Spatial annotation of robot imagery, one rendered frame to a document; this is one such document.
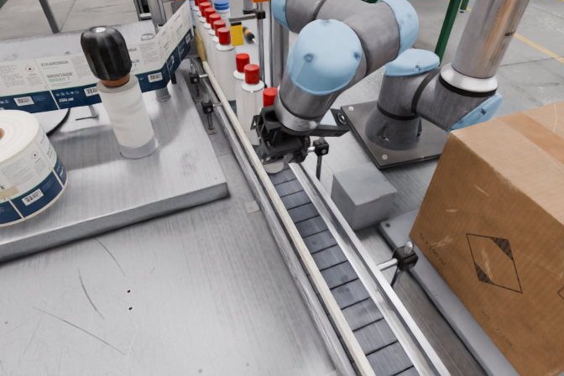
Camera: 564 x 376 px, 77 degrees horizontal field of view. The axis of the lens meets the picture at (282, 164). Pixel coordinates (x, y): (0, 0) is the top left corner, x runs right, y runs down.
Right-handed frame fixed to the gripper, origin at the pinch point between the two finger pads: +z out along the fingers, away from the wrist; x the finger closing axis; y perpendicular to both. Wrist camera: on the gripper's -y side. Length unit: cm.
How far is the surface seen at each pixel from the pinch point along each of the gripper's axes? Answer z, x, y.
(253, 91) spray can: 3.8, -16.9, 0.7
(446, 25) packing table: 109, -92, -177
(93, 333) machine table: 6.4, 20.2, 41.1
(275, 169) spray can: 10.5, -0.3, -0.1
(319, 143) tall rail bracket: 2.4, -0.9, -8.9
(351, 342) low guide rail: -11.1, 33.4, 3.8
